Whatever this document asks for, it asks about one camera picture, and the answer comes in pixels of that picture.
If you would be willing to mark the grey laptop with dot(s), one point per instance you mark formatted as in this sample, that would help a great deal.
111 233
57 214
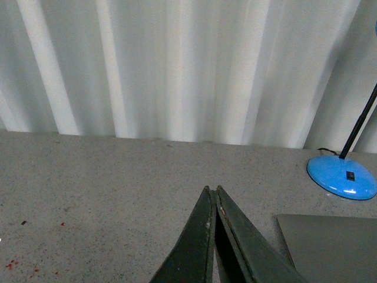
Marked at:
331 248

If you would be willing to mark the white curtain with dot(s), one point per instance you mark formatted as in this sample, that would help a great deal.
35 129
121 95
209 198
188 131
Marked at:
290 74

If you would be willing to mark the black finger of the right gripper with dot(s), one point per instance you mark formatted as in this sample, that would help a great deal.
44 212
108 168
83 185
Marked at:
192 258
242 253

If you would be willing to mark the blue desk lamp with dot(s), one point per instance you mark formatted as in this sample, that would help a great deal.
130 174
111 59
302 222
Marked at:
342 176

